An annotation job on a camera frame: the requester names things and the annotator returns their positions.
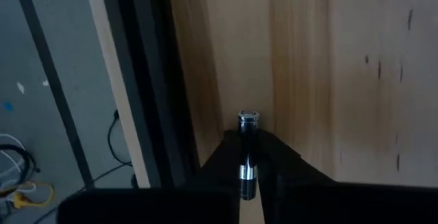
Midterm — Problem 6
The yellow floor cable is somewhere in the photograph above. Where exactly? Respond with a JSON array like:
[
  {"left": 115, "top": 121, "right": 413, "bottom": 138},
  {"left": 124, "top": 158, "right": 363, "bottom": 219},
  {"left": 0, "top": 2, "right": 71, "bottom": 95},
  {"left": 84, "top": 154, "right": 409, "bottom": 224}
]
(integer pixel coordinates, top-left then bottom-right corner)
[{"left": 0, "top": 181, "right": 56, "bottom": 210}]

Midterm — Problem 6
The silver black AAA battery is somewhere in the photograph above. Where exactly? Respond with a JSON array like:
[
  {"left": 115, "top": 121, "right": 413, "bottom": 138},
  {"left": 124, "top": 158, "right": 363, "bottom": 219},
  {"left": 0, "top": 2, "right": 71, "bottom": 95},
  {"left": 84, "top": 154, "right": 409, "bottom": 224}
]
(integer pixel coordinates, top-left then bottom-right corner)
[{"left": 237, "top": 110, "right": 260, "bottom": 201}]

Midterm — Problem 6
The white floor cable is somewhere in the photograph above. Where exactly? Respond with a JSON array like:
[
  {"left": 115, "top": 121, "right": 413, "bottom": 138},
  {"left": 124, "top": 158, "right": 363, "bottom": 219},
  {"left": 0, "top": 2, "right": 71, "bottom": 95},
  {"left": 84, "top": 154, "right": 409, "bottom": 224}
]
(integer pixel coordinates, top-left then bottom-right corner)
[{"left": 0, "top": 133, "right": 27, "bottom": 188}]

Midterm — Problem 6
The coiled black floor cable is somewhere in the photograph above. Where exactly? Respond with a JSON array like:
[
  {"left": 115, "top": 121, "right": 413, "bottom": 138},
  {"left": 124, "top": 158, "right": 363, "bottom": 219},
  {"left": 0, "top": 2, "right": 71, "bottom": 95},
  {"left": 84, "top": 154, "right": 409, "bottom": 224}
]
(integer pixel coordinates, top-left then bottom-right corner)
[{"left": 0, "top": 143, "right": 41, "bottom": 197}]

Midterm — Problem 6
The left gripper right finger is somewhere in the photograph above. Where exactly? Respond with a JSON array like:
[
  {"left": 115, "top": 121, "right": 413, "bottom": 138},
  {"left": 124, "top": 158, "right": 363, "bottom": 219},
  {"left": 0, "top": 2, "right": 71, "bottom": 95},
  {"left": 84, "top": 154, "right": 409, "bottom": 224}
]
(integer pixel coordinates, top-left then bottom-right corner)
[{"left": 257, "top": 129, "right": 438, "bottom": 224}]

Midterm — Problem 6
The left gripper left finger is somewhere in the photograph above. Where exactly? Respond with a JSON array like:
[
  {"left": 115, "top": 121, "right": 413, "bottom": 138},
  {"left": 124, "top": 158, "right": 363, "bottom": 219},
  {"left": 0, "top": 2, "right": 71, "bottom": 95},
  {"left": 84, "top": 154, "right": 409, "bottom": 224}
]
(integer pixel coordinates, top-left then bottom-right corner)
[{"left": 56, "top": 129, "right": 241, "bottom": 224}]

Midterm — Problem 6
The black cable with plug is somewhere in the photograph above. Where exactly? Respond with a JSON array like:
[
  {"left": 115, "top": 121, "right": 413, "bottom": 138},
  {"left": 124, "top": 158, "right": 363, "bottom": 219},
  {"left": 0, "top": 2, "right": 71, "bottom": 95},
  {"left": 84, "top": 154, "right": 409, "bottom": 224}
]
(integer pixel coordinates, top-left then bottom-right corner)
[{"left": 77, "top": 108, "right": 138, "bottom": 194}]

